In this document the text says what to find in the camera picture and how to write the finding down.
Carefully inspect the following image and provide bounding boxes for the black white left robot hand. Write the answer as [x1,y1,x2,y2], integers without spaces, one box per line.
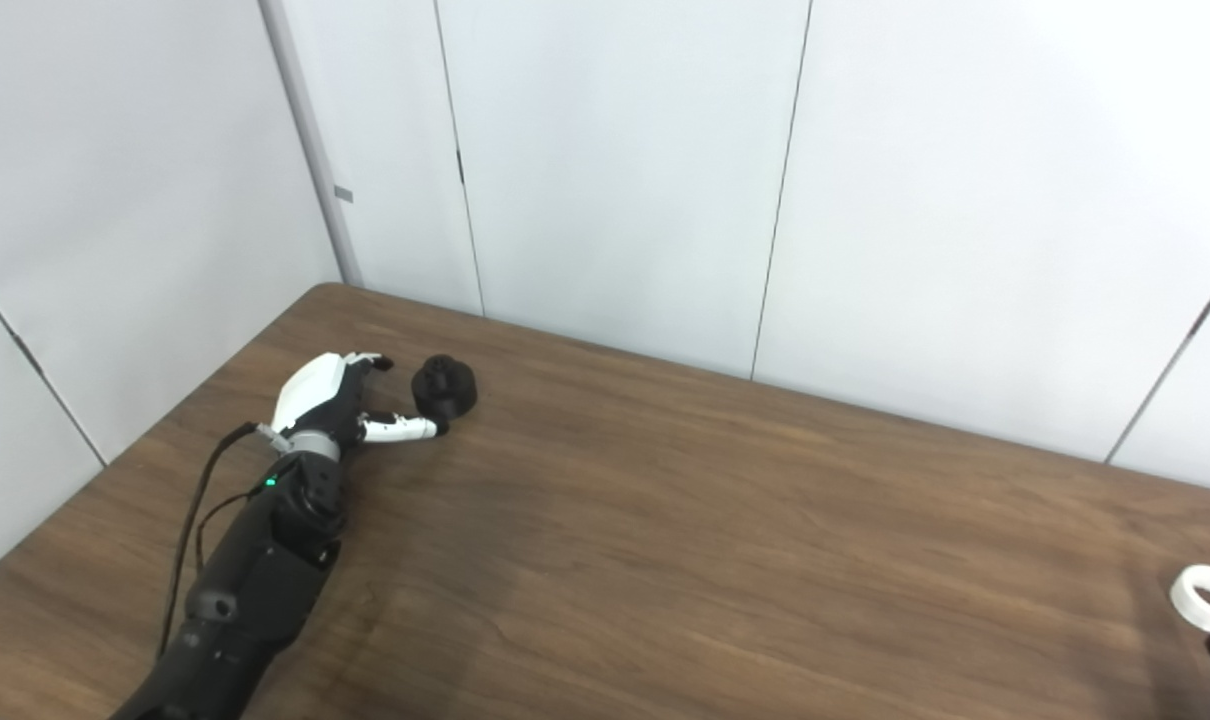
[270,351,452,447]

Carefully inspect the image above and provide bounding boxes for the white plastic ring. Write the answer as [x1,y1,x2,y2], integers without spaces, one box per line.
[1169,565,1210,635]

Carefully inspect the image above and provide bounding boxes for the round black plastic part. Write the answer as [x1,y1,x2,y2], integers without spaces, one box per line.
[411,354,479,423]

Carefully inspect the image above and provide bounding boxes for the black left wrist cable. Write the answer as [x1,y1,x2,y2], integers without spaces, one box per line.
[157,421,268,661]

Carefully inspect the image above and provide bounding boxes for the grey wall corner post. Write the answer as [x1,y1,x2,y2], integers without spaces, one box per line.
[258,0,364,289]

